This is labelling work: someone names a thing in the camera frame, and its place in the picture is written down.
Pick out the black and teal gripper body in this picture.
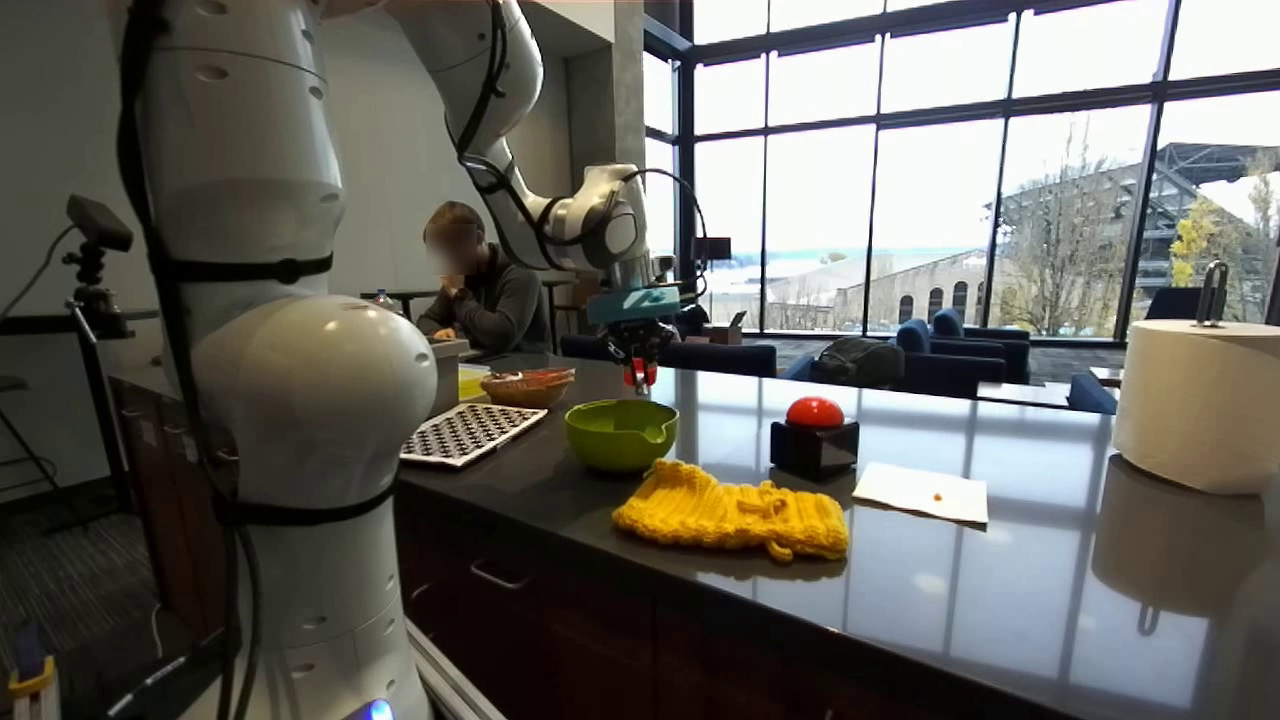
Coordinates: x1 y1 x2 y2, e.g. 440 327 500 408
587 283 696 361

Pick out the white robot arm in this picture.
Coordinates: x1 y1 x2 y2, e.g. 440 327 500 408
115 0 662 720

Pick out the green bowl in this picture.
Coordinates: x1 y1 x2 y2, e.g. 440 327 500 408
562 399 680 473

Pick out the yellow knitted cloth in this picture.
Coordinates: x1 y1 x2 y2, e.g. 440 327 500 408
612 461 846 563

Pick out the seated person grey hoodie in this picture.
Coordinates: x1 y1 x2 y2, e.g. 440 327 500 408
417 202 545 356

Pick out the checkered calibration board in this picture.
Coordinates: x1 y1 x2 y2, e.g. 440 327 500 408
400 406 545 467

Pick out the red button black box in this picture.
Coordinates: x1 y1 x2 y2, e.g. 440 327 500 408
773 396 860 479

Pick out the dark blue sofa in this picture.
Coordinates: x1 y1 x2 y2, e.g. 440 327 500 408
792 308 1029 396

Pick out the white paper sheet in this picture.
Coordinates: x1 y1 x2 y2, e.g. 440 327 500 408
852 464 989 528

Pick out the white paper towel roll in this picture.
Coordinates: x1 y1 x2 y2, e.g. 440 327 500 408
1112 320 1280 495

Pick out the camera on tripod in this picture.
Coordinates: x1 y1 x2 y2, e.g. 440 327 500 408
64 196 130 500

